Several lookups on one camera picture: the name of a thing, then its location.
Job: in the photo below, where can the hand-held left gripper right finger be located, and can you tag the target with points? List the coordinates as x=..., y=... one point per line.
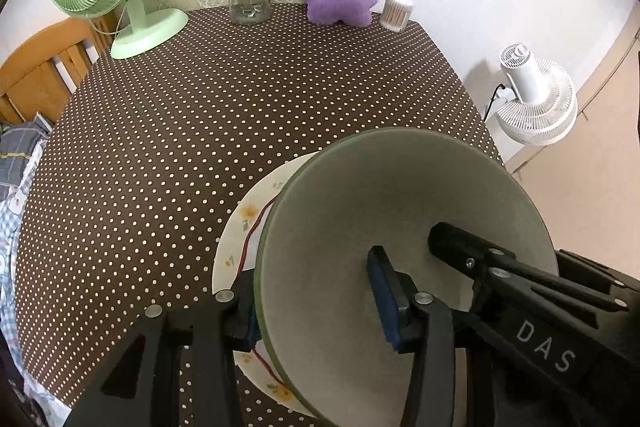
x=387, y=302

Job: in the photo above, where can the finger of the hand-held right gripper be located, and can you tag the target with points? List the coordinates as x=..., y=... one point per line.
x=600, y=274
x=460, y=247

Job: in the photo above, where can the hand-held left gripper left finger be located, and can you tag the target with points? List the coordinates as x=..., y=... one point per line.
x=200, y=342

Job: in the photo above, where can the large yellow flower plate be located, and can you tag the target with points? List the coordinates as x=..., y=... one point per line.
x=232, y=252

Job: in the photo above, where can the grey-green ceramic bowl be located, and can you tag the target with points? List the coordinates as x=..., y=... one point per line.
x=375, y=197

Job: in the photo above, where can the red flower plate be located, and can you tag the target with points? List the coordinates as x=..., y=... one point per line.
x=256, y=237

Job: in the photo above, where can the white standing fan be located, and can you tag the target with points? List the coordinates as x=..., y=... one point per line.
x=540, y=107

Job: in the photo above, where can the brown polka dot tablecloth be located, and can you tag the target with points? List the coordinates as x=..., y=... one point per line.
x=200, y=132

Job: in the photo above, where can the blue checked printed cloth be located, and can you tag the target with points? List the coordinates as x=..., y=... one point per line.
x=10, y=247

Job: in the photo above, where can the cotton swab container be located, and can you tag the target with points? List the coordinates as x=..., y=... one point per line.
x=396, y=14

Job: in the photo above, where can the grey plaid cloth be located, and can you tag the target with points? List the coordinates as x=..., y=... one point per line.
x=20, y=147

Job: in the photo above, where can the wooden chair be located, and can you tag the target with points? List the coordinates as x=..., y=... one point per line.
x=40, y=67

